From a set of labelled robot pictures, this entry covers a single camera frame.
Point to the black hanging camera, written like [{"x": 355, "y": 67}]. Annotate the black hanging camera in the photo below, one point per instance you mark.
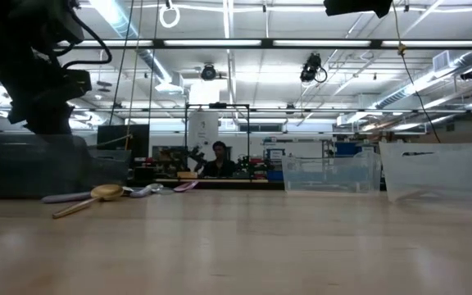
[{"x": 469, "y": 74}]

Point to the round black ceiling fixture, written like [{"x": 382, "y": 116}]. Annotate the round black ceiling fixture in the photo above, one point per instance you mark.
[{"x": 208, "y": 73}]

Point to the iridescent rainbow spoon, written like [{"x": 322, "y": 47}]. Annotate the iridescent rainbow spoon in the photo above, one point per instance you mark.
[{"x": 186, "y": 186}]

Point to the blue storage bin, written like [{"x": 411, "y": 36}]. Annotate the blue storage bin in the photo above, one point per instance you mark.
[{"x": 346, "y": 148}]

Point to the dark grey plastic bin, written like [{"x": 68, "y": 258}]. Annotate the dark grey plastic bin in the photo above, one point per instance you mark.
[{"x": 35, "y": 172}]

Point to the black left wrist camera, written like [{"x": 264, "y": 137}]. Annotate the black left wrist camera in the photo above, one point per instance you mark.
[{"x": 51, "y": 22}]

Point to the tan cardboard box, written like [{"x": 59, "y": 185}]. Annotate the tan cardboard box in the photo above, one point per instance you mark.
[{"x": 187, "y": 175}]

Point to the person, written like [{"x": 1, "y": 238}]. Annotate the person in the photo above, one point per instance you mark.
[{"x": 219, "y": 166}]

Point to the clear plastic container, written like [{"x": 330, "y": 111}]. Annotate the clear plastic container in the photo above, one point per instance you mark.
[
  {"x": 326, "y": 176},
  {"x": 437, "y": 176}
]

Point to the black monitor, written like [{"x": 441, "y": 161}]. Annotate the black monitor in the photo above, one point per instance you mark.
[{"x": 115, "y": 137}]

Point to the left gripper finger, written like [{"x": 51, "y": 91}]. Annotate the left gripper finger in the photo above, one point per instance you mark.
[
  {"x": 33, "y": 125},
  {"x": 55, "y": 121}
]

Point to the black crossbar with light strips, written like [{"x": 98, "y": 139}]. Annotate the black crossbar with light strips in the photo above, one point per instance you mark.
[{"x": 266, "y": 43}]

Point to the white panel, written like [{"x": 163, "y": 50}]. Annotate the white panel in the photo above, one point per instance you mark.
[{"x": 203, "y": 127}]

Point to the white air vent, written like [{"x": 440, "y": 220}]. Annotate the white air vent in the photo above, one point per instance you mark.
[{"x": 441, "y": 60}]

